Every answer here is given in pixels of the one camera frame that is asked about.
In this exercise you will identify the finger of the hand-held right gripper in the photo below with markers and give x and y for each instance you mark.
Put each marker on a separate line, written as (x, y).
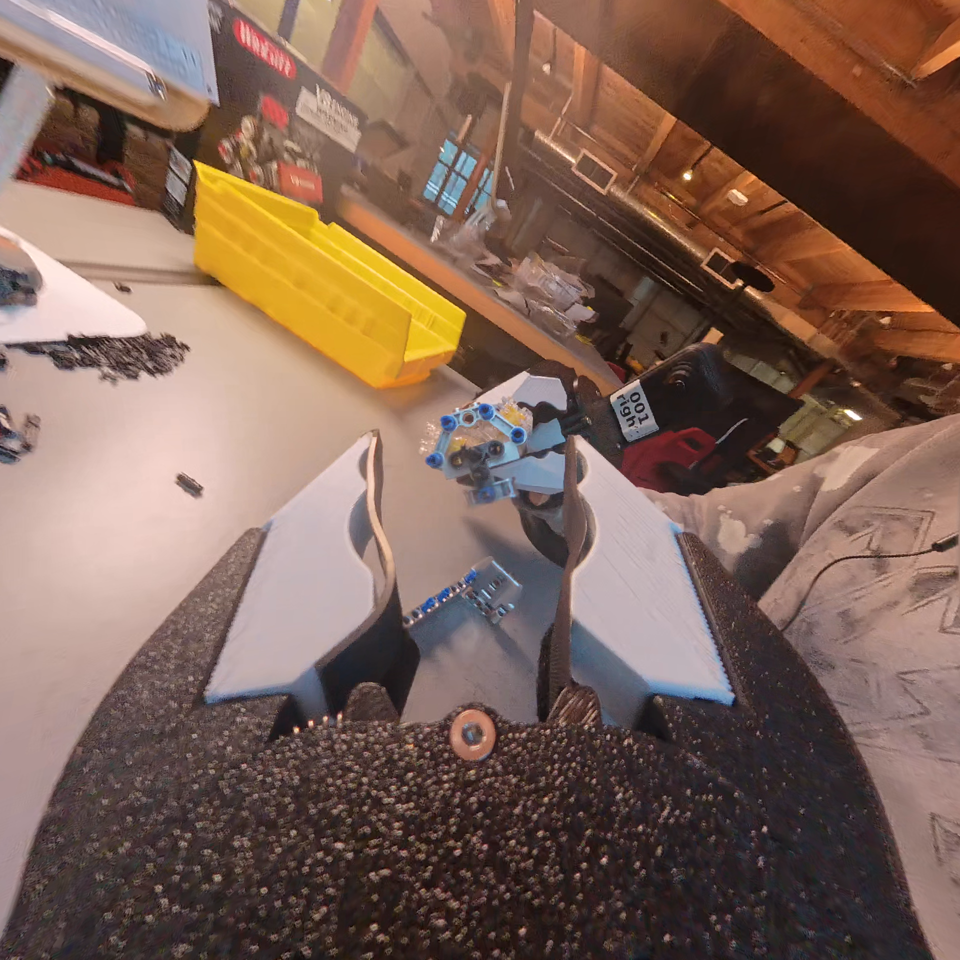
(536, 394)
(540, 472)

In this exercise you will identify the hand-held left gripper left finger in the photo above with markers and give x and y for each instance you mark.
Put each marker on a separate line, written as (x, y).
(300, 600)

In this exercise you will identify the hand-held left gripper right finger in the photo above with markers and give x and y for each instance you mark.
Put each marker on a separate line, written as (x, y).
(645, 607)

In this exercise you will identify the long grey beam panel assembly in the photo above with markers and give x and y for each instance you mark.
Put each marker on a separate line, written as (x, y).
(487, 592)

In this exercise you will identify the grey desk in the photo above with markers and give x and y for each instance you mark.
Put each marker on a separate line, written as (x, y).
(150, 525)

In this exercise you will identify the pile of clear plastic bags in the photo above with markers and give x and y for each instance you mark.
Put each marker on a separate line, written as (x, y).
(547, 292)

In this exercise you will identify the wooden workbench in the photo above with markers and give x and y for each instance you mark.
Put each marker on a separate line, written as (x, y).
(465, 292)

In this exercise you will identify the black lamp on pole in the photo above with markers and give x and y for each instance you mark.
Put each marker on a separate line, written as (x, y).
(754, 277)

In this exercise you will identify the small black toy pin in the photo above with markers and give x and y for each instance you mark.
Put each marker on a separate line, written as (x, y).
(190, 484)

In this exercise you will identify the window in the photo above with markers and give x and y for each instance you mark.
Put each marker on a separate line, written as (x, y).
(457, 176)

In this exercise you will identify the yellow plastic bin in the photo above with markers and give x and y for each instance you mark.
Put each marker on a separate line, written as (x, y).
(300, 285)

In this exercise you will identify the pile of black toy pieces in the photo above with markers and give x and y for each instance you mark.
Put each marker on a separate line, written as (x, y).
(112, 352)

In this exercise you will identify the pile of colourful toy pieces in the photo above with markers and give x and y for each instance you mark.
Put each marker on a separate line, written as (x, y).
(19, 435)

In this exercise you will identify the white base with battery box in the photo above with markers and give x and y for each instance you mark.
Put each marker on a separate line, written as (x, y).
(75, 315)

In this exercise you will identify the black printed toy box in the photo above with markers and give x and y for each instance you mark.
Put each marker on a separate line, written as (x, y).
(285, 112)

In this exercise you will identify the small grey motor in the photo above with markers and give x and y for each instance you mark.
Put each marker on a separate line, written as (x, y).
(19, 289)

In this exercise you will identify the open toy instruction booklet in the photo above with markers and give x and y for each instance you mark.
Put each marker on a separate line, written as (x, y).
(150, 37)

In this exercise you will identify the silver ventilation duct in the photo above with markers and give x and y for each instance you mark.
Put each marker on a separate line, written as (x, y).
(660, 225)

